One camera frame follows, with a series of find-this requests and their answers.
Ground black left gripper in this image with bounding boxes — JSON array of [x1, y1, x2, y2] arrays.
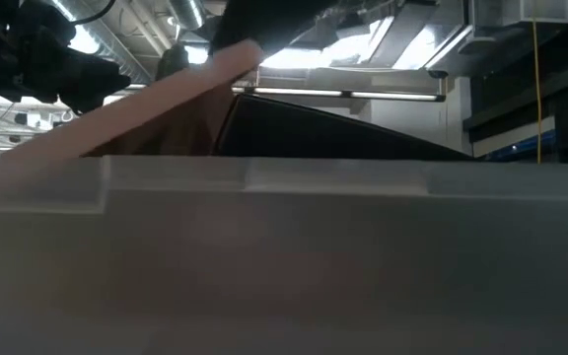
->
[[15, 0, 132, 114]]

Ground clear plastic storage bin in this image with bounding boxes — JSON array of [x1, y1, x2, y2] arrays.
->
[[0, 153, 568, 355]]

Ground beige cardboard box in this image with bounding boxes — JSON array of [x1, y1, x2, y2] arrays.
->
[[0, 37, 266, 160]]

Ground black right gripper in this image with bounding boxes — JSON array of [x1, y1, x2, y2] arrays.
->
[[154, 0, 337, 83]]

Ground white ceiling box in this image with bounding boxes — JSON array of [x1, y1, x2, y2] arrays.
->
[[502, 0, 568, 27]]

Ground silver spiral duct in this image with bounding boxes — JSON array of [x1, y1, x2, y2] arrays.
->
[[49, 0, 153, 86], [168, 0, 207, 32]]

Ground long ceiling light rail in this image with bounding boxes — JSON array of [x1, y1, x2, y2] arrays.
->
[[125, 82, 447, 104]]

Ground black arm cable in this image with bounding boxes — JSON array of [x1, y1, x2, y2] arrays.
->
[[70, 0, 118, 27]]

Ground black binder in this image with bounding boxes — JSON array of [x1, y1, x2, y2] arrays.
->
[[213, 93, 475, 162]]

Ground yellow hanging cable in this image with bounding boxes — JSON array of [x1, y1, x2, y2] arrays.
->
[[532, 19, 544, 165]]

